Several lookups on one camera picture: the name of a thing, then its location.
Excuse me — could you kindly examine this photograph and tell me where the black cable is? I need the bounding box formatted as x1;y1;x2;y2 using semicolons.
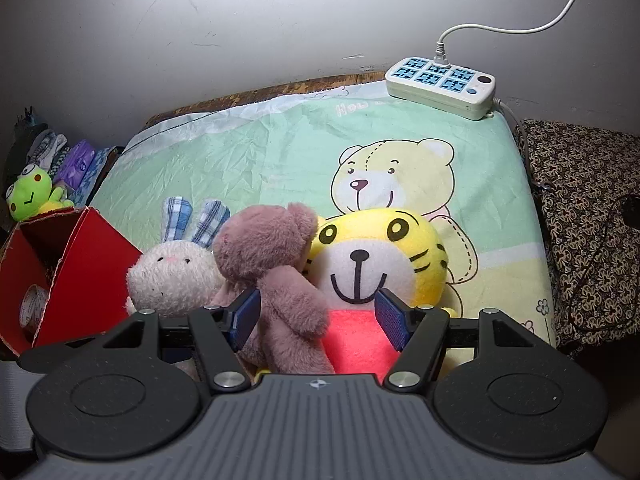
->
562;195;640;335

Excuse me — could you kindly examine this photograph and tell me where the tape roll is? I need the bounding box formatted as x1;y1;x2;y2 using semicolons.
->
19;284;51;334

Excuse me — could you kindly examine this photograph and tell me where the brown teddy bear plush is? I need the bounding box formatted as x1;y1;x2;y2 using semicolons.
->
207;202;336;376

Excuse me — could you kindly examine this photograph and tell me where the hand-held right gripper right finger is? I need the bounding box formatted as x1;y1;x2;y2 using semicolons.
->
375;289;539;395

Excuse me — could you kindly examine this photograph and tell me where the green frog plush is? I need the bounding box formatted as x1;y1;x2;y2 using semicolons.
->
6;162;76;222

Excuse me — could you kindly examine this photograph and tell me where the floral patterned cloth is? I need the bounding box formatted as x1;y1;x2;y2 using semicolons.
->
515;119;640;357

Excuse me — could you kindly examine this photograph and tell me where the purple packet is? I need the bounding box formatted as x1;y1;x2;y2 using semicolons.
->
52;140;96;187

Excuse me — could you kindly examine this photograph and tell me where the white power strip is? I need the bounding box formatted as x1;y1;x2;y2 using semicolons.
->
385;56;497;121

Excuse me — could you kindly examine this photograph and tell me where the white bunny plush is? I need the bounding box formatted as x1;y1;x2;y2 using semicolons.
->
124;196;232;320

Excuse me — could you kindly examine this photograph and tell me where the white plugged power cable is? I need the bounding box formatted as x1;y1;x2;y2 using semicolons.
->
434;0;589;68

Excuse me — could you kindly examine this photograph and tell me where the yellow tiger plush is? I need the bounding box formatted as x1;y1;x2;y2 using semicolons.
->
305;208;458;386

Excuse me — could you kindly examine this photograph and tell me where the blue patterned towel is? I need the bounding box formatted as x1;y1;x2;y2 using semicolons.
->
75;146;119;203

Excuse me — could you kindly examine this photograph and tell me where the white power strip cord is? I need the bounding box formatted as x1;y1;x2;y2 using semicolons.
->
492;97;543;191

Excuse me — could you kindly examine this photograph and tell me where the red cardboard box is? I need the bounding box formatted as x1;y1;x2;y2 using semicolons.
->
0;206;146;359

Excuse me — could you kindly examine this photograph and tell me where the wooden bed board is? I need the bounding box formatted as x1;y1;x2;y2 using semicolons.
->
145;72;388;126

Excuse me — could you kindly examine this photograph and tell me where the printed bear bed sheet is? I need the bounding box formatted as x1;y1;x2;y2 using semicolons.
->
92;80;558;352

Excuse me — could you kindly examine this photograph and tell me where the pile of clothes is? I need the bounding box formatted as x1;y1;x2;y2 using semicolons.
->
5;106;68;172

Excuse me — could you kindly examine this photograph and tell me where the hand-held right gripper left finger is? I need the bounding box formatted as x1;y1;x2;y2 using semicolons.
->
101;287;263;395

